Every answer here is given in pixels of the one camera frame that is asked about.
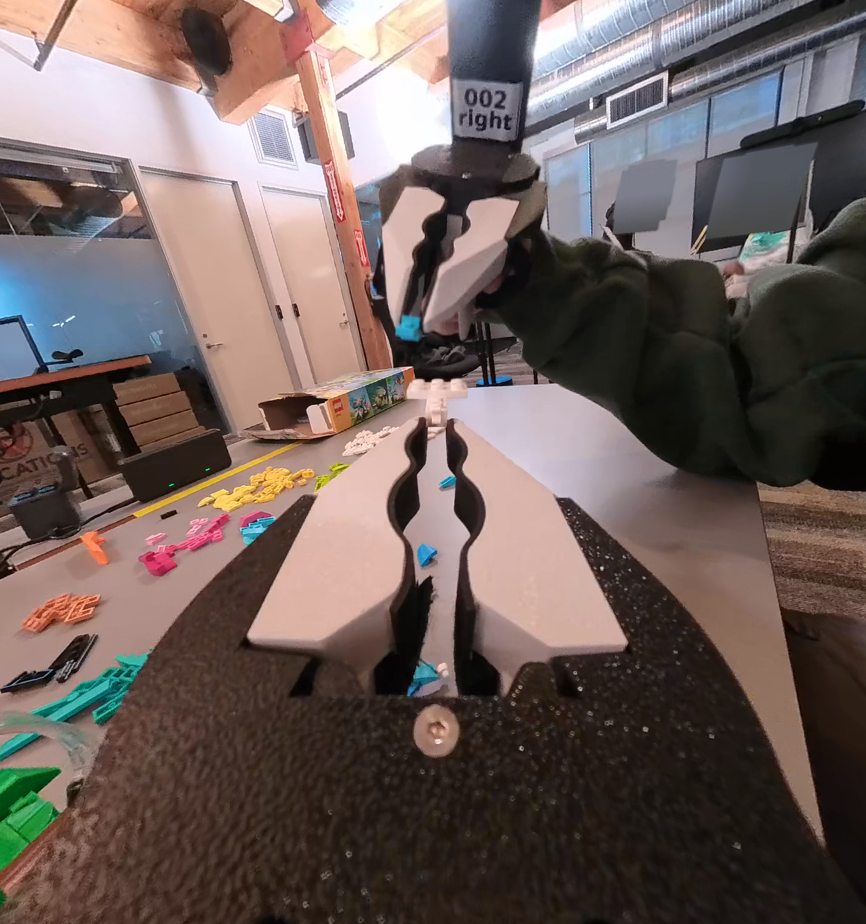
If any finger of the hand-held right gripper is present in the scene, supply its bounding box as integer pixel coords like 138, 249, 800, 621
380, 185, 448, 322
422, 196, 522, 333

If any pile of coral lego pieces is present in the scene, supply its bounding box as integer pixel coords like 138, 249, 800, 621
21, 593, 102, 635

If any black battery charger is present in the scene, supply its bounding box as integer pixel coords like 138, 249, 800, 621
7, 444, 84, 539

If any yellow tape strip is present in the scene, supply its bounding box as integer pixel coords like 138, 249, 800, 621
131, 442, 301, 519

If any pile of yellow lego pieces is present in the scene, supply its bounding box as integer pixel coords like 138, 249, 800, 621
198, 467, 317, 512

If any white wall vent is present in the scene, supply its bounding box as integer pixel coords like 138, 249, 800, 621
606, 72, 671, 131
248, 108, 301, 167

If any blue and white lego assembly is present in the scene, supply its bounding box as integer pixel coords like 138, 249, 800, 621
407, 660, 450, 698

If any cluster of black lego pieces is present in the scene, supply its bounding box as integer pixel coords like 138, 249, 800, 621
0, 634, 99, 694

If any person's right hand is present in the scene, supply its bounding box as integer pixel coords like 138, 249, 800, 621
439, 283, 507, 342

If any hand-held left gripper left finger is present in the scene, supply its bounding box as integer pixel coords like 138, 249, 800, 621
246, 417, 431, 695

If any black cable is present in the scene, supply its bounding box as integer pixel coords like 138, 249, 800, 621
0, 498, 139, 587

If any pile of magenta lego pieces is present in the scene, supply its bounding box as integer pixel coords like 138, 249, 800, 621
139, 511, 275, 577

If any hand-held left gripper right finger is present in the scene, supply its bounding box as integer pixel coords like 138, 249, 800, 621
443, 419, 630, 695

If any stack of cardboard boxes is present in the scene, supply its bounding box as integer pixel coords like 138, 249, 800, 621
111, 372, 207, 453

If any green and pink lego model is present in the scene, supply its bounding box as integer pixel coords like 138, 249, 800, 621
0, 711, 96, 924

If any wooden desk with black legs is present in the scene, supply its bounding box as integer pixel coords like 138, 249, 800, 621
0, 354, 154, 477

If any wooden post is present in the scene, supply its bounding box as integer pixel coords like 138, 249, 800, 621
294, 43, 395, 372

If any black television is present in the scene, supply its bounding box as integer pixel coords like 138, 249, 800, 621
693, 100, 866, 250

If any lego set cardboard box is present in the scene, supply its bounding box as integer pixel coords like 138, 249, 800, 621
241, 366, 416, 441

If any pile of green lego plates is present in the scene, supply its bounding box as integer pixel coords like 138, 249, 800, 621
0, 650, 152, 762

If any silver ventilation duct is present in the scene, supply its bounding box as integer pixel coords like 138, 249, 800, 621
530, 0, 866, 127

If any pile of white lego pieces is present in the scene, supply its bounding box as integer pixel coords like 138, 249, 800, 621
342, 426, 402, 457

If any white door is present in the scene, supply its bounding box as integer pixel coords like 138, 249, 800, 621
138, 166, 297, 436
259, 184, 376, 385

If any person's right forearm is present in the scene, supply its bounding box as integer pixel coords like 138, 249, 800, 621
487, 155, 866, 493

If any black charging station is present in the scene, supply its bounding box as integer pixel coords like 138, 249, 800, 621
118, 429, 233, 503

